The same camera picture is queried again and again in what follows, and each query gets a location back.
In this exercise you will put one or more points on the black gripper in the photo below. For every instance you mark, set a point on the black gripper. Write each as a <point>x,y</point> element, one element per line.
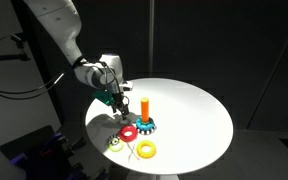
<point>117,99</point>

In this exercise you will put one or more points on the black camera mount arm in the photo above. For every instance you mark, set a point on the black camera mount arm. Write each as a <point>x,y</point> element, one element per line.
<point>4,57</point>

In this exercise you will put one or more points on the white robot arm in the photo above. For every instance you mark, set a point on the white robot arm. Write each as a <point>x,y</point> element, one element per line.
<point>58,25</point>

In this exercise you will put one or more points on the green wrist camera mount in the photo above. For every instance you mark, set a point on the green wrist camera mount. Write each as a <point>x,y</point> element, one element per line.
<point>102,96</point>

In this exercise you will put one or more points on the orange stand post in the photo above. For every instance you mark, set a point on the orange stand post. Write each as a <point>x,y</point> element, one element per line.
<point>145,110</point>

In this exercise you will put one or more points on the black equipment cart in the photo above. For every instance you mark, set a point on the black equipment cart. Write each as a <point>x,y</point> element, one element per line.
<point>47,150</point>

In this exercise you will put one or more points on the white table pedestal base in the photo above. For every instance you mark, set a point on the white table pedestal base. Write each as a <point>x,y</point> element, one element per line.
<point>150,176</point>

